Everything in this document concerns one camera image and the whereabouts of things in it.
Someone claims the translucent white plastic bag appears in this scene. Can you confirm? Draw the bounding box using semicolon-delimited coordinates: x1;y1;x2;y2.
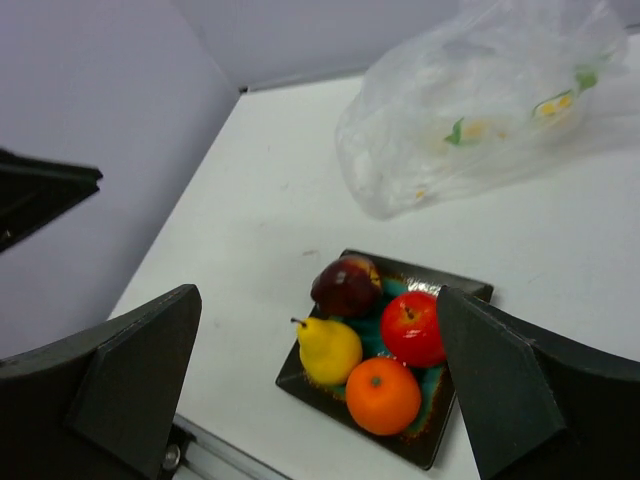
335;1;628;219

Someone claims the aluminium front rail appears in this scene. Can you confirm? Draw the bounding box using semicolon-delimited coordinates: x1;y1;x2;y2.
157;414;290;480

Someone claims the red fake fruit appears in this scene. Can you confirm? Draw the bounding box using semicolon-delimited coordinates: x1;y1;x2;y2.
380;291;446;368

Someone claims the orange fake fruit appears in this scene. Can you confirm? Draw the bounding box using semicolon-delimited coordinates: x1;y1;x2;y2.
345;357;422;436

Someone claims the dark brown fake fruit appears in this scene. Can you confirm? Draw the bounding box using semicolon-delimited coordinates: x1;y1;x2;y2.
310;254;383;317

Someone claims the teal square ceramic plate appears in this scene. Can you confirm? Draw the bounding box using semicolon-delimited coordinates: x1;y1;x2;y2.
275;249;494;470

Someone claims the yellow fake fruit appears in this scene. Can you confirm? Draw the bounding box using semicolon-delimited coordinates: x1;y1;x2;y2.
290;317;363;386

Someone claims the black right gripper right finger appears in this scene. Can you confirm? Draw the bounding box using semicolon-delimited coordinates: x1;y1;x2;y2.
437;287;639;479

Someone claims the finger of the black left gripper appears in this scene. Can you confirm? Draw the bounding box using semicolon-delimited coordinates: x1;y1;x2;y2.
1;148;103;251

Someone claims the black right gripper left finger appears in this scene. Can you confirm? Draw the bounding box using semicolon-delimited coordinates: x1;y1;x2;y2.
1;284;202;479

